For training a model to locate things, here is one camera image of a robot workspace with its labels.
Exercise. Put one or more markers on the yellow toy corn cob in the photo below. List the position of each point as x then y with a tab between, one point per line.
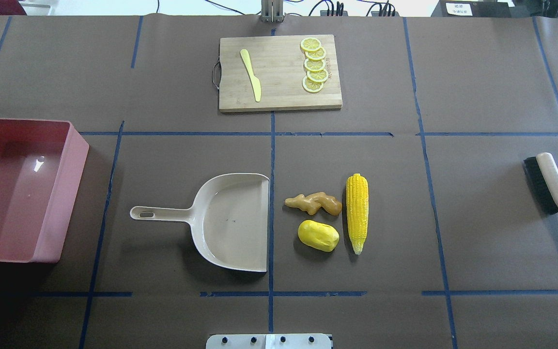
357	196

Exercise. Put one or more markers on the pink plastic bin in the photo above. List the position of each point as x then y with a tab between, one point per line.
41	164

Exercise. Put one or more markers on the aluminium frame post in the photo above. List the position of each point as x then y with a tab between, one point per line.
272	11

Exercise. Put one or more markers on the yellow plastic knife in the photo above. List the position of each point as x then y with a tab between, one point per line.
254	80

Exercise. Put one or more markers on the beige hand brush black bristles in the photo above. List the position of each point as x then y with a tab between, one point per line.
542	177

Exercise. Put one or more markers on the brown toy ginger root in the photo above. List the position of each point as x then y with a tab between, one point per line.
313	202

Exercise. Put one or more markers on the lemon slice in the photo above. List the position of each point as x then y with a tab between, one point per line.
318	55
310	44
319	76
314	65
312	86

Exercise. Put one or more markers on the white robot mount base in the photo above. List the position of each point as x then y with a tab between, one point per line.
270	341

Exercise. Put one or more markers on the beige plastic dustpan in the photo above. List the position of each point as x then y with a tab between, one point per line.
228	220

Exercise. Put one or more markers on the black power box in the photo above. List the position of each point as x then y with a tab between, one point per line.
474	8

